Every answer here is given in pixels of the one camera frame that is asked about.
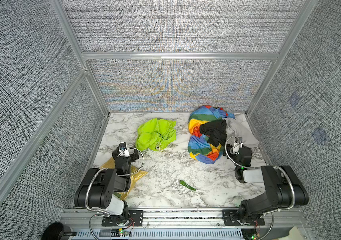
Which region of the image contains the grey cloth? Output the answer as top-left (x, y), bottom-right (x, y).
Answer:
top-left (224, 118), bottom-right (259, 151)

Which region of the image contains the neon green cloth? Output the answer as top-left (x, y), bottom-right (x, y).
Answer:
top-left (135, 118), bottom-right (176, 151)

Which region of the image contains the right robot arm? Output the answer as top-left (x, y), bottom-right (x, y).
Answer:
top-left (222, 143), bottom-right (309, 226)

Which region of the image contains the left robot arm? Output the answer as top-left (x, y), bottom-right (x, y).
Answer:
top-left (74, 143), bottom-right (142, 227)

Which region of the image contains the rainbow striped cloth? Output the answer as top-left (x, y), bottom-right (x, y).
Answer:
top-left (187, 105), bottom-right (235, 164)

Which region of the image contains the yellow snack bag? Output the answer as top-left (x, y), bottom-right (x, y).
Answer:
top-left (100, 156), bottom-right (149, 201)

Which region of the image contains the green chili pepper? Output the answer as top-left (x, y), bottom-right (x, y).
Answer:
top-left (179, 180), bottom-right (196, 191)

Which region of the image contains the black round object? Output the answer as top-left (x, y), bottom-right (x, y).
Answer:
top-left (41, 222), bottom-right (77, 240)

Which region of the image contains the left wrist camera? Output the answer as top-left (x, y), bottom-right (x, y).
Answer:
top-left (118, 142), bottom-right (130, 158)

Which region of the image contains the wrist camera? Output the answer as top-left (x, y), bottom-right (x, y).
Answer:
top-left (118, 142), bottom-right (130, 158)
top-left (229, 139), bottom-right (242, 155)

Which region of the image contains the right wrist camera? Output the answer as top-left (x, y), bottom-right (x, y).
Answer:
top-left (229, 139), bottom-right (242, 155)

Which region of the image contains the right arm metal conduit cable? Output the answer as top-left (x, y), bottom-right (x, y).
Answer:
top-left (224, 135), bottom-right (296, 240)

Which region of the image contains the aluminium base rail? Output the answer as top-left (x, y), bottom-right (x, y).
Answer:
top-left (61, 206), bottom-right (312, 240)

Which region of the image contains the aluminium enclosure frame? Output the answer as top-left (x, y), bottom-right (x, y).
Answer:
top-left (0, 1), bottom-right (316, 205)

